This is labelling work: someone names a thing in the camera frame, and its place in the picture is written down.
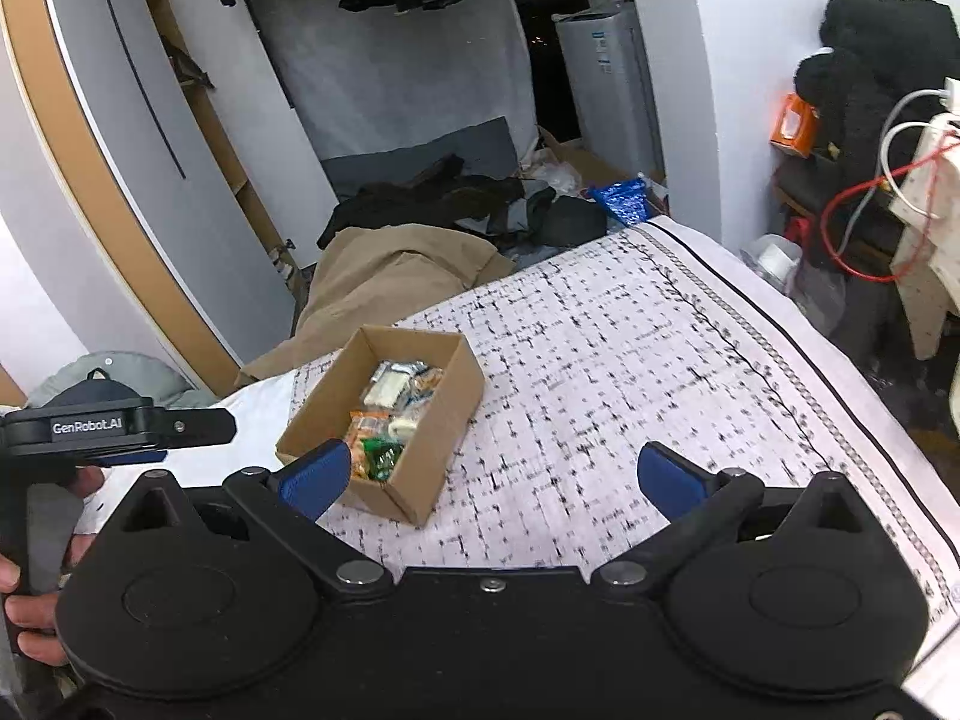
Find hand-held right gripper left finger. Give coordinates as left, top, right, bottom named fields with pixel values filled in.
left=112, top=439, right=392, bottom=599

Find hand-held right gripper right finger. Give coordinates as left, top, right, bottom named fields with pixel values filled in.
left=591, top=441, right=877, bottom=599

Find bright green snack packet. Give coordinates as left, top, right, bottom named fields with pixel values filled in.
left=364, top=441, right=406, bottom=482

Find orange clear snack packet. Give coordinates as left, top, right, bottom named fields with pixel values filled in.
left=346, top=411, right=391, bottom=452

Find cream white snack packet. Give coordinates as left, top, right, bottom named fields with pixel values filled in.
left=364, top=379, right=410, bottom=410

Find brown cardboard box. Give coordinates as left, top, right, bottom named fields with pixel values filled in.
left=276, top=325, right=485, bottom=526

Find person's left hand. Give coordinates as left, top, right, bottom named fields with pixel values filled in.
left=0, top=469, right=106, bottom=667

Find white bed sheet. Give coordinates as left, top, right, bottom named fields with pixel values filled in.
left=75, top=371, right=301, bottom=492

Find white black patterned cloth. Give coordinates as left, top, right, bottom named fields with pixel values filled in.
left=289, top=217, right=953, bottom=661

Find tan blanket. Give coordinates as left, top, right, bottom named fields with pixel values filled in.
left=240, top=223, right=518, bottom=383

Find white roll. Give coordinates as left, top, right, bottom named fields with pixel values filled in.
left=742, top=234, right=803, bottom=293

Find grey wardrobe door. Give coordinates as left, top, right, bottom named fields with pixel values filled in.
left=0, top=0, right=346, bottom=395

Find blue plastic bag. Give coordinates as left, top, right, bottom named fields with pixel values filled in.
left=589, top=176, right=650, bottom=227

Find dark clothes pile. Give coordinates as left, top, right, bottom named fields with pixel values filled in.
left=319, top=154, right=608, bottom=248

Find flat floor cardboard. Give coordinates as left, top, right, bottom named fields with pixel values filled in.
left=536, top=127, right=668, bottom=203

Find grey board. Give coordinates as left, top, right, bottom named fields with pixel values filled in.
left=319, top=118, right=522, bottom=200

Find table with floral tablecloth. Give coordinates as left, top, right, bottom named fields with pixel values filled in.
left=889, top=79, right=960, bottom=361

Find orange tissue box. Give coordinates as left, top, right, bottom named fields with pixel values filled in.
left=771, top=94, right=818, bottom=158

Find white appliance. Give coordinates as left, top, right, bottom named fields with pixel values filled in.
left=553, top=4, right=665, bottom=181

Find black fluffy garment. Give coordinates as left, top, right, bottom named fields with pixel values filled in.
left=795, top=0, right=957, bottom=166

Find red cable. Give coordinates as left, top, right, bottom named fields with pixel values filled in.
left=820, top=131, right=960, bottom=284

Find white cable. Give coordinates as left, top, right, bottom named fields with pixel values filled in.
left=836, top=86, right=960, bottom=256

